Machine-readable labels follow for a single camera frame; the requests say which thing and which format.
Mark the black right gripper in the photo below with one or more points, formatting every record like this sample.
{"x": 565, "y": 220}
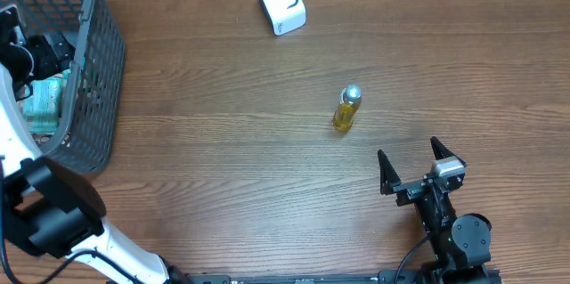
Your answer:
{"x": 410, "y": 190}

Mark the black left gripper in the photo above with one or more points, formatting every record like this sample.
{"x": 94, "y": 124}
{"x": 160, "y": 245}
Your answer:
{"x": 52, "y": 63}

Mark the teal wipes packet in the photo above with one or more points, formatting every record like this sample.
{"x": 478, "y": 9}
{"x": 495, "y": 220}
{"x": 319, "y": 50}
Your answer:
{"x": 42, "y": 109}

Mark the yellow dish soap bottle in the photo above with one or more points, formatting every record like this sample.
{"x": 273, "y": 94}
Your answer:
{"x": 350, "y": 101}

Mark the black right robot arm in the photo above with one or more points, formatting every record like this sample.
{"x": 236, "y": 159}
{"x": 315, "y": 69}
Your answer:
{"x": 461, "y": 244}

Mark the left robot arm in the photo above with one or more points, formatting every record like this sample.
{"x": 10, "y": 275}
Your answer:
{"x": 47, "y": 209}

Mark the white barcode scanner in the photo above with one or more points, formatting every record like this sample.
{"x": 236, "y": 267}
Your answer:
{"x": 284, "y": 15}

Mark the grey plastic mesh basket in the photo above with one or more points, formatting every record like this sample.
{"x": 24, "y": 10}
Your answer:
{"x": 83, "y": 141}

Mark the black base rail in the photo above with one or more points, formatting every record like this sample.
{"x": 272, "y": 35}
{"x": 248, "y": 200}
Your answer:
{"x": 382, "y": 277}

